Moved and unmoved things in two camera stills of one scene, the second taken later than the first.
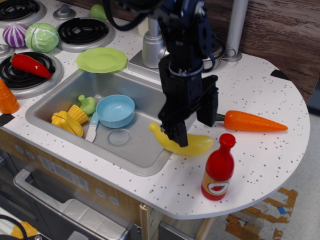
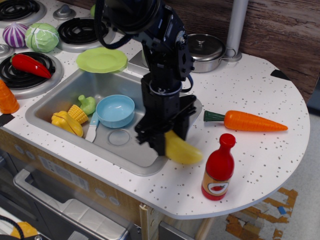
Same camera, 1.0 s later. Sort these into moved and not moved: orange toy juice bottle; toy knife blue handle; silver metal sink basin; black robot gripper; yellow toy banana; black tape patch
Moved: yellow toy banana; black robot gripper
Not moved: orange toy juice bottle; silver metal sink basin; black tape patch; toy knife blue handle
